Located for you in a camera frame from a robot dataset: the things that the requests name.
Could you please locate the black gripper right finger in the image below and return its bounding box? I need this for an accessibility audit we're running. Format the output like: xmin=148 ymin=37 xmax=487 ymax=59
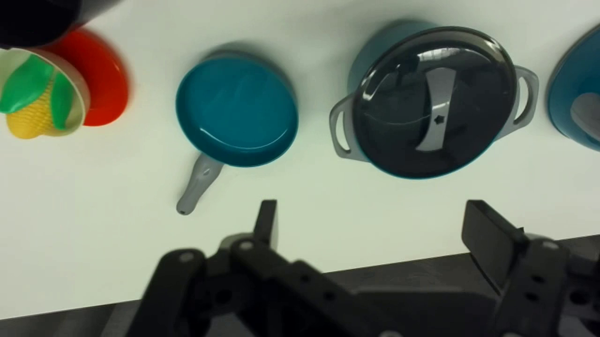
xmin=459 ymin=198 xmax=600 ymax=337

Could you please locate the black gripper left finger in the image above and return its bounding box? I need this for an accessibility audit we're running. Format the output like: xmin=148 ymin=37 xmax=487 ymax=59
xmin=127 ymin=198 xmax=378 ymax=337

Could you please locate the red toy bowl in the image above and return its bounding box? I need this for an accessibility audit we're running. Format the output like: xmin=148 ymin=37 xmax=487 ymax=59
xmin=43 ymin=26 xmax=131 ymax=129

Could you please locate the yellow green toy vegetable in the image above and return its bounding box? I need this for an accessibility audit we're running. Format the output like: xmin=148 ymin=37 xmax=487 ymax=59
xmin=0 ymin=46 xmax=91 ymax=142

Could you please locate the yellow toy corn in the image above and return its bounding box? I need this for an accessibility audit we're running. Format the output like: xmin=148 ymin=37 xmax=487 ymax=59
xmin=3 ymin=91 xmax=56 ymax=140

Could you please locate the black saucepan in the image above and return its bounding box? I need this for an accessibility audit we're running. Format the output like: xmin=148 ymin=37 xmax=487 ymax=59
xmin=0 ymin=0 xmax=121 ymax=50

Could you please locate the blue pot with grey handles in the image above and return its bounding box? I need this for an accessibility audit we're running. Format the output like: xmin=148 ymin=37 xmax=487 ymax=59
xmin=328 ymin=16 xmax=541 ymax=181

